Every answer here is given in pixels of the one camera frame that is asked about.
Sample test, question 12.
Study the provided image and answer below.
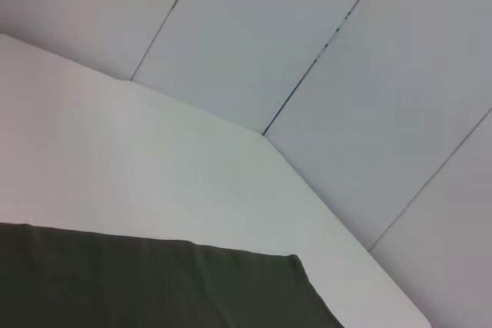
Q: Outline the dark green FREE! t-shirt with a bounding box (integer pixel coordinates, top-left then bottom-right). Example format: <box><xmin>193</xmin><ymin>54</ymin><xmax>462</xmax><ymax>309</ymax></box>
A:
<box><xmin>0</xmin><ymin>222</ymin><xmax>347</xmax><ymax>328</ymax></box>

